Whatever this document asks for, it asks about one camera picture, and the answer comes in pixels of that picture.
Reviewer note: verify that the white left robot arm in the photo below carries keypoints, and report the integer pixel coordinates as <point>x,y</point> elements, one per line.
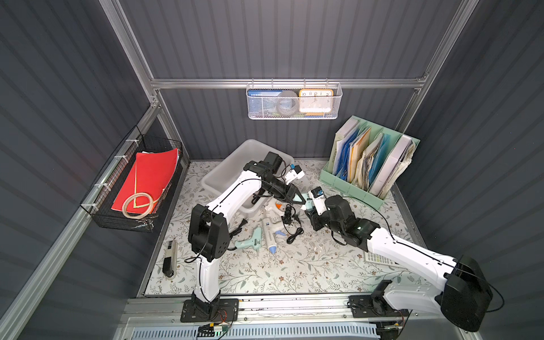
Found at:
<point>209,225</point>

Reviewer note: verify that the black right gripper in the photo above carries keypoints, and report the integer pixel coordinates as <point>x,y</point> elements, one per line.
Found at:
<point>316,218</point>

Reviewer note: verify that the red folder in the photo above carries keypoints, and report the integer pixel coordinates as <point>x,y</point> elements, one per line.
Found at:
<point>147,181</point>

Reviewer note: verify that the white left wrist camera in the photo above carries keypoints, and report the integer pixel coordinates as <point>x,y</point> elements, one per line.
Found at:
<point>294,172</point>

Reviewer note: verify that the aluminium front rail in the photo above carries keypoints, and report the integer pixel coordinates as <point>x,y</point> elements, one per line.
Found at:
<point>306,316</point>

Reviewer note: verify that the white blue-tip glue gun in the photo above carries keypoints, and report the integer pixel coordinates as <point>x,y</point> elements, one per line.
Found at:
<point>268,229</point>

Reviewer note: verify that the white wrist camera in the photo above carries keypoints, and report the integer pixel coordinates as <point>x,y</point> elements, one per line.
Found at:
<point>294,172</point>
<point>318,198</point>

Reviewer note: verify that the blue box in basket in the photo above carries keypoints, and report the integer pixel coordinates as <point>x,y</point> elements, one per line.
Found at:
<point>262,103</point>

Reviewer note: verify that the blue folder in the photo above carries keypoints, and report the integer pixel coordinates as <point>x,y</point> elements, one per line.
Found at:
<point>342,147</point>

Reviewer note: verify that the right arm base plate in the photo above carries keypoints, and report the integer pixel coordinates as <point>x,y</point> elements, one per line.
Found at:
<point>365,306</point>

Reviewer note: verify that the white thick binder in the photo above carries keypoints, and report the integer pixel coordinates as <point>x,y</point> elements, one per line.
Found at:
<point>389,164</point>

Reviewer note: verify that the small white orange-tip glue gun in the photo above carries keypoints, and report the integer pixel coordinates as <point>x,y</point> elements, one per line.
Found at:
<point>284,220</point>

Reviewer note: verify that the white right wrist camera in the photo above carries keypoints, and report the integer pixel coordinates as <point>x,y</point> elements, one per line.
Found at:
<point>318,198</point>

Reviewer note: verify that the green plastic file organizer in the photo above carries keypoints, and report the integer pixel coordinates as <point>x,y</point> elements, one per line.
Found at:
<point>366,159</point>

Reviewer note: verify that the black wire side basket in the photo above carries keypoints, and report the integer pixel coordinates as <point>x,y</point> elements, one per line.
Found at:
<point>98,206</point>

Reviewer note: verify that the black white handheld device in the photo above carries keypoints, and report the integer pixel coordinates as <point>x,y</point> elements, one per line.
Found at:
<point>169,266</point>

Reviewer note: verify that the translucent white storage box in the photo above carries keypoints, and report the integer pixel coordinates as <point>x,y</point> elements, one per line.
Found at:
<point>218,180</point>

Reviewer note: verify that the grey tape roll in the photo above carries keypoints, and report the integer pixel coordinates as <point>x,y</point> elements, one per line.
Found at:
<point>287,103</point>

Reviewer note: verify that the teal perforated folder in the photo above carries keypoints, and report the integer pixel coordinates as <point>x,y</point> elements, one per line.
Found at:
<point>379,158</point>

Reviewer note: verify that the worn paper stack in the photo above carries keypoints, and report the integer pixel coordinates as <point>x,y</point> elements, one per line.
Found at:
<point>403,164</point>

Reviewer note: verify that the mint glue gun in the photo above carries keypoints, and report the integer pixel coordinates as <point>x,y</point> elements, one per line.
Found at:
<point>309,206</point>
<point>255,241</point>

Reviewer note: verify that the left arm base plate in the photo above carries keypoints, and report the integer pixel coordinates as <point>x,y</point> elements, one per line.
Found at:
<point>220,309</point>

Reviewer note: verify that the yellow alarm clock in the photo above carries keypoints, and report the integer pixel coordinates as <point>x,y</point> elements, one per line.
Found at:
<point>316,101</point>

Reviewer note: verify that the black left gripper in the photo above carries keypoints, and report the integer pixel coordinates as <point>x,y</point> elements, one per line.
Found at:
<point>285,189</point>

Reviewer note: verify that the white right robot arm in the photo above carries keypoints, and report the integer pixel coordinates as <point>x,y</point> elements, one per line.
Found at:
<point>458,289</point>

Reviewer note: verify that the white wire wall basket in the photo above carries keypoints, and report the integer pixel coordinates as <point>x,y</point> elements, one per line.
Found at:
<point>296,87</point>

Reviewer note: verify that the white calculator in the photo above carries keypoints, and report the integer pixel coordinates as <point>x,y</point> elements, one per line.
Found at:
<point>379,260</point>

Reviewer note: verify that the floral table mat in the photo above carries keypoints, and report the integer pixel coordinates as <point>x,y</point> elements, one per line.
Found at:
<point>314,263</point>

